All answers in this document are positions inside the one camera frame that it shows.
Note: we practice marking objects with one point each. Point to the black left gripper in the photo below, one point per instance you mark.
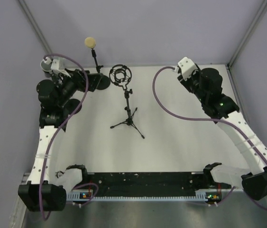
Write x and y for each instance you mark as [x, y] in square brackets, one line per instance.
[77, 78]

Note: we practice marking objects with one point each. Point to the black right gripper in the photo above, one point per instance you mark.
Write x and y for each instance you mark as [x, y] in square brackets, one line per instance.
[195, 73]

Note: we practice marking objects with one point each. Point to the black tripod shock-mount stand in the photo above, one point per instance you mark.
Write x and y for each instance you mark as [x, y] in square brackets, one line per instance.
[120, 75]

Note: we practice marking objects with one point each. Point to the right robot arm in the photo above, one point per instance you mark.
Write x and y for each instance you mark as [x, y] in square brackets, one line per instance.
[206, 85]

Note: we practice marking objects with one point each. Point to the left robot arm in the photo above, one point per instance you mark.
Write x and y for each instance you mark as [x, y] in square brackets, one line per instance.
[44, 191]

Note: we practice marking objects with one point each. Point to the black round-base mic stand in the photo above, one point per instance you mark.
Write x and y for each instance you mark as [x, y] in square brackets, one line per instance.
[104, 81]

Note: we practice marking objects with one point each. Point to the black left round-base stand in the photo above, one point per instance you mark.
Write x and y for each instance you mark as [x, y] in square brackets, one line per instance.
[71, 105]

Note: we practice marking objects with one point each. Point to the cream yellow microphone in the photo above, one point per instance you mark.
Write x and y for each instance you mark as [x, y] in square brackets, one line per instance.
[90, 42]

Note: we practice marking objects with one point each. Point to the grey microphone on left stand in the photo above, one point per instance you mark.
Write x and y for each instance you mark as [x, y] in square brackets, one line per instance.
[46, 64]

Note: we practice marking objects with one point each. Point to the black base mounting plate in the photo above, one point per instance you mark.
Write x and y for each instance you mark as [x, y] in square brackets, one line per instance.
[150, 184]

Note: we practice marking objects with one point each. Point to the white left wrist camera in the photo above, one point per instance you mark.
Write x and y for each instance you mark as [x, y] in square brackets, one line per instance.
[57, 66]

